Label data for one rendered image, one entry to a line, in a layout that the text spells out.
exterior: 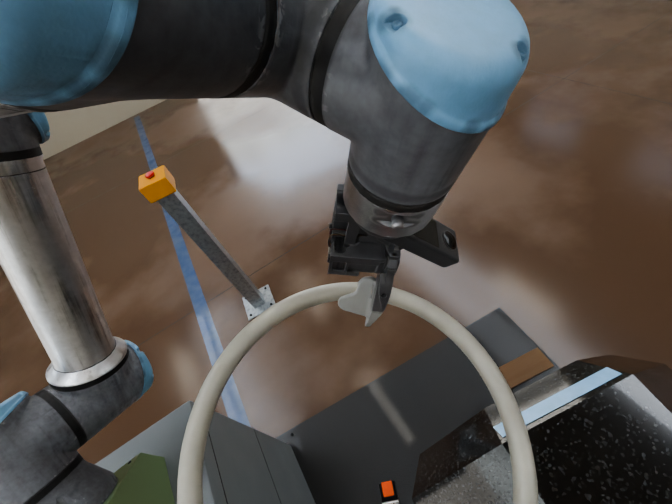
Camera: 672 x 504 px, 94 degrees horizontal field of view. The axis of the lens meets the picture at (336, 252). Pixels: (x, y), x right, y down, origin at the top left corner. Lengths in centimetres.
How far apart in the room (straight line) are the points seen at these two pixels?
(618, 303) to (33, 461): 223
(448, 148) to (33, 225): 67
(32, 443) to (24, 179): 49
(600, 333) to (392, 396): 105
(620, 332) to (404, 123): 193
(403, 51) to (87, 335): 78
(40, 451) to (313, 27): 85
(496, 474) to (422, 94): 84
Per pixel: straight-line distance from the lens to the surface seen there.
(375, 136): 21
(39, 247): 75
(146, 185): 155
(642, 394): 101
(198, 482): 53
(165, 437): 111
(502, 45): 20
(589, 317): 206
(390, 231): 28
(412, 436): 171
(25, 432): 90
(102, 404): 92
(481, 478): 95
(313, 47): 22
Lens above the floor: 170
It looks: 49 degrees down
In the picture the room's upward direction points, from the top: 22 degrees counter-clockwise
